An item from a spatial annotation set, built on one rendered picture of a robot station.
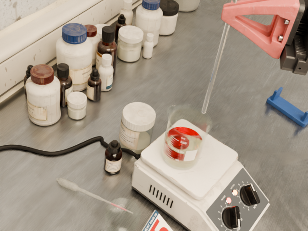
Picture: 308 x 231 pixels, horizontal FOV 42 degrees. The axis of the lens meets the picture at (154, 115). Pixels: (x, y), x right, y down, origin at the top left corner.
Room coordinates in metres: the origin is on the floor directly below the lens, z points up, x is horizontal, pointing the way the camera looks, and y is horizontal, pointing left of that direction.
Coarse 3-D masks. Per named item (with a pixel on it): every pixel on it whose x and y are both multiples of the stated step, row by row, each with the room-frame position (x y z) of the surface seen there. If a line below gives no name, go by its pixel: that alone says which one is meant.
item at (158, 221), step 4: (156, 220) 0.33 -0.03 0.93; (160, 220) 0.33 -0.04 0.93; (152, 224) 0.32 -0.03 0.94; (156, 224) 0.32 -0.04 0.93; (160, 224) 0.33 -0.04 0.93; (164, 224) 0.33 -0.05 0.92; (152, 228) 0.31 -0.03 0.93; (156, 228) 0.32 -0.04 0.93; (160, 228) 0.32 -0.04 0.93; (164, 228) 0.32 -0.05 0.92; (168, 228) 0.33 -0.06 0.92
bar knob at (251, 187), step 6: (246, 186) 0.40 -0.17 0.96; (252, 186) 0.40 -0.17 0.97; (240, 192) 0.39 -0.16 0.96; (246, 192) 0.40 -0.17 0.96; (252, 192) 0.39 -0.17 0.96; (246, 198) 0.39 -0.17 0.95; (252, 198) 0.39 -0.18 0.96; (258, 198) 0.39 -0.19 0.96; (246, 204) 0.38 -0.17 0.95; (252, 204) 0.38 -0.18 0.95
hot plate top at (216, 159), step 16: (160, 144) 0.43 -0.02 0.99; (208, 144) 0.45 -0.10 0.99; (224, 144) 0.46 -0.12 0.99; (144, 160) 0.39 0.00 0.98; (160, 160) 0.40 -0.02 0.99; (208, 160) 0.42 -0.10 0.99; (224, 160) 0.42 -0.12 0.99; (176, 176) 0.37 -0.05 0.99; (192, 176) 0.38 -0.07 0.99; (208, 176) 0.39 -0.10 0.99; (192, 192) 0.35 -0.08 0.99; (208, 192) 0.36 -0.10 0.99
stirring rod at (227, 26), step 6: (234, 0) 0.41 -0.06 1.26; (228, 24) 0.41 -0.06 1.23; (228, 30) 0.41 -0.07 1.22; (222, 36) 0.41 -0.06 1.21; (222, 42) 0.41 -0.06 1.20; (222, 48) 0.41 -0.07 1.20; (216, 60) 0.41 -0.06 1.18; (216, 66) 0.41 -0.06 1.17; (216, 72) 0.41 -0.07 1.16; (210, 78) 0.41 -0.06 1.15; (210, 84) 0.41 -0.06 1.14; (210, 90) 0.41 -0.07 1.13; (204, 102) 0.41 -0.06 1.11; (204, 108) 0.41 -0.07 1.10
